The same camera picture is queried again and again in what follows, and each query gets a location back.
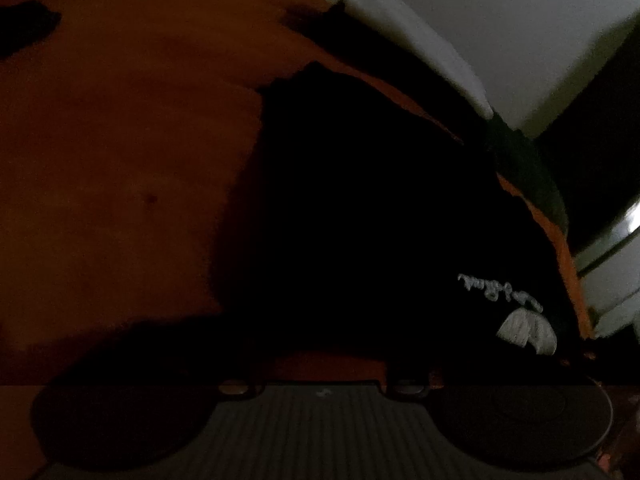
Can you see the black garment with white print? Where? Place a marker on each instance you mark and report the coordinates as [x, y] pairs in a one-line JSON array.
[[375, 210]]

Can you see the dark green folded garment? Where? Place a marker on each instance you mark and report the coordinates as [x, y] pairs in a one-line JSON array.
[[530, 175]]

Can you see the black crumpled cloth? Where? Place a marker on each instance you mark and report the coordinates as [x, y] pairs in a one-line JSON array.
[[25, 27]]

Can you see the dark door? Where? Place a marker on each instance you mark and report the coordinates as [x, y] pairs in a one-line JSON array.
[[595, 125]]

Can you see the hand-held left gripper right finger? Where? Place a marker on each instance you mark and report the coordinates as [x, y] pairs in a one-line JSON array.
[[405, 388]]

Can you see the orange blanket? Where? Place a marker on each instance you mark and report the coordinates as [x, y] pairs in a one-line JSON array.
[[125, 135]]

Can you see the white folded cloth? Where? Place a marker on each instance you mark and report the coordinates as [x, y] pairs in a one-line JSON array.
[[425, 45]]

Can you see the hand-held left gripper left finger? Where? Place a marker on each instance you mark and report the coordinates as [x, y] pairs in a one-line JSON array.
[[200, 347]]

